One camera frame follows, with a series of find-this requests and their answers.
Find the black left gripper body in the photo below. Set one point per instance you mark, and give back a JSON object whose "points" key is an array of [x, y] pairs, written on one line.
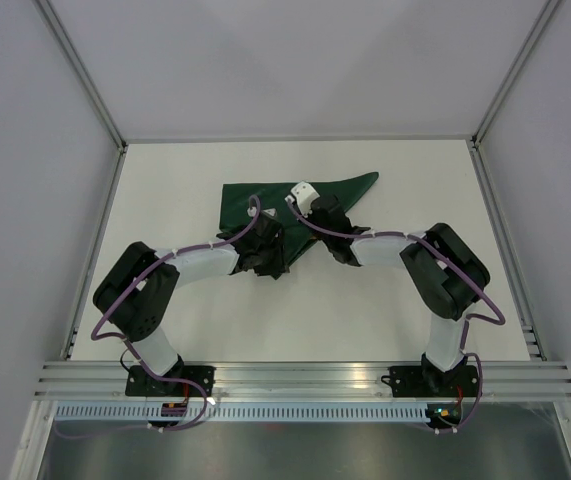
{"points": [[272, 260]]}

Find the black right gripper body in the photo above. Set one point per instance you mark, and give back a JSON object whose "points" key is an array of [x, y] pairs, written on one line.
{"points": [[322, 235]]}

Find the dark green cloth napkin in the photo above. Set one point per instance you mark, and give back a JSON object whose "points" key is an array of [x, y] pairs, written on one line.
{"points": [[238, 205]]}

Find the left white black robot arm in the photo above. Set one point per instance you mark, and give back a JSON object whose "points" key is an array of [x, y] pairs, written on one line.
{"points": [[135, 294]]}

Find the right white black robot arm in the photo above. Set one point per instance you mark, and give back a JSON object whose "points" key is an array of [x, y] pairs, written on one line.
{"points": [[439, 263]]}

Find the left aluminium side rail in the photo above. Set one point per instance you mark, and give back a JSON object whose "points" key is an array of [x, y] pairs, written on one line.
{"points": [[104, 208]]}

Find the aluminium side rail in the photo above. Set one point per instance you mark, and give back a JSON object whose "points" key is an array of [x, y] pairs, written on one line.
{"points": [[507, 253], [104, 208]]}

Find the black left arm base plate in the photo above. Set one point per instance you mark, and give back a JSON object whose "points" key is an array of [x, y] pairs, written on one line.
{"points": [[189, 380]]}

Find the right aluminium frame post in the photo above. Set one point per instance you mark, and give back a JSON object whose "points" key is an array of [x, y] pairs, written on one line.
{"points": [[533, 38]]}

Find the aluminium frame post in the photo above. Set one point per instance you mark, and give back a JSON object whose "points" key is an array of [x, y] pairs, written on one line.
{"points": [[52, 20], [533, 38]]}

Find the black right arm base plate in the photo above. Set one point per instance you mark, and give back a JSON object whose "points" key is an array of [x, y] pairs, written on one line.
{"points": [[418, 382]]}

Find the aluminium front frame rail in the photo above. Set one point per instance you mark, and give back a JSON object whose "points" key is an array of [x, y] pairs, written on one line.
{"points": [[510, 381]]}

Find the left aluminium frame post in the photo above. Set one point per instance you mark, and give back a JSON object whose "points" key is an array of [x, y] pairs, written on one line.
{"points": [[52, 20]]}

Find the right aluminium side rail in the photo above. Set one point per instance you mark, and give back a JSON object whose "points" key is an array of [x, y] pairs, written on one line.
{"points": [[507, 253]]}

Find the white slotted cable duct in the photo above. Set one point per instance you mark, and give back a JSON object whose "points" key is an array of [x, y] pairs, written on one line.
{"points": [[272, 412]]}

